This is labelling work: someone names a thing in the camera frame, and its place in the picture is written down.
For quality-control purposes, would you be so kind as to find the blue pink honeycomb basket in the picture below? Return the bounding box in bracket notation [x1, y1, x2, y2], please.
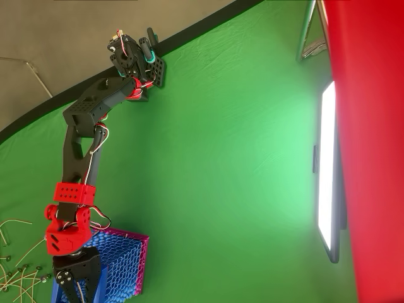
[50, 227, 150, 303]

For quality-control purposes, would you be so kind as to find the black monitor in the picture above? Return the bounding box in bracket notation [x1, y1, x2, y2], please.
[312, 80, 348, 264]

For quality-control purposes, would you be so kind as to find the large red plastic cover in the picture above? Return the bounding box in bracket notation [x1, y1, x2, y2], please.
[321, 0, 404, 303]

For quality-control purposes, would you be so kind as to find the clear plastic clip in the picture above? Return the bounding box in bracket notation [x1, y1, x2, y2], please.
[302, 39, 328, 60]

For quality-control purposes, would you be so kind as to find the chrome tube stand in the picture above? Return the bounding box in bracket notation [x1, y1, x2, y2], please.
[295, 0, 329, 62]

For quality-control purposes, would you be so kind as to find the red white wrist servo cable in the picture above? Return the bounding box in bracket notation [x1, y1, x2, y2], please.
[90, 205, 112, 230]

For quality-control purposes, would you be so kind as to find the red white elbow servo cable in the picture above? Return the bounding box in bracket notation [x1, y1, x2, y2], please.
[83, 124, 110, 186]

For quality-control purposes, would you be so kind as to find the white floor cable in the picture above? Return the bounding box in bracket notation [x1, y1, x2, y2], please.
[0, 56, 54, 98]

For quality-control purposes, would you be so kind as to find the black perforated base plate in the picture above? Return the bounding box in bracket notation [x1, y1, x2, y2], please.
[143, 55, 168, 89]

